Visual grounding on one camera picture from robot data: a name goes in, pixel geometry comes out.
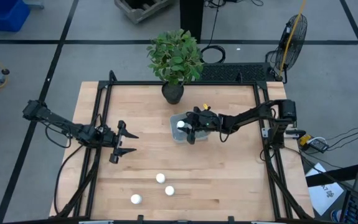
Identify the grey wooden pallet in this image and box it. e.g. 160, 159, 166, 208
113, 0, 174, 24

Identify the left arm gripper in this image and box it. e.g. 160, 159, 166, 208
99, 120, 139, 164

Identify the yellow plug box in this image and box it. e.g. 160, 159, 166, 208
299, 134, 312, 147

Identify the black aluminium rig frame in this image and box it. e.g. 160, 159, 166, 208
54, 70, 315, 223

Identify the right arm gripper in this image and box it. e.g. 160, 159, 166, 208
184, 107, 222, 146

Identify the black upright post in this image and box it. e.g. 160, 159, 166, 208
179, 0, 205, 44

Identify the black floor fan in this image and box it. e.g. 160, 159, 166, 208
265, 14, 309, 84

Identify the white paper sheet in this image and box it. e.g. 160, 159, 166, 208
304, 162, 344, 217

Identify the blue plastic bin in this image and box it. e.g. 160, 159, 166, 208
0, 0, 31, 32

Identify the clear plastic container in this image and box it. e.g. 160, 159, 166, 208
169, 111, 211, 144

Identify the black perforated floor mat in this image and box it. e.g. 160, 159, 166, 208
199, 63, 272, 83

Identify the green leafy potted plant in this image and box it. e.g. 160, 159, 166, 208
146, 29, 204, 85

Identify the coiled black cable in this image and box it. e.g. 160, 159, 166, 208
199, 45, 227, 65

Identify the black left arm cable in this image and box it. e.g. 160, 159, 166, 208
53, 143, 88, 215

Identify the black power adapter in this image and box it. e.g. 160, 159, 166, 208
309, 138, 331, 154

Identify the black plant pot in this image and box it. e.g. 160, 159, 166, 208
161, 81, 185, 105

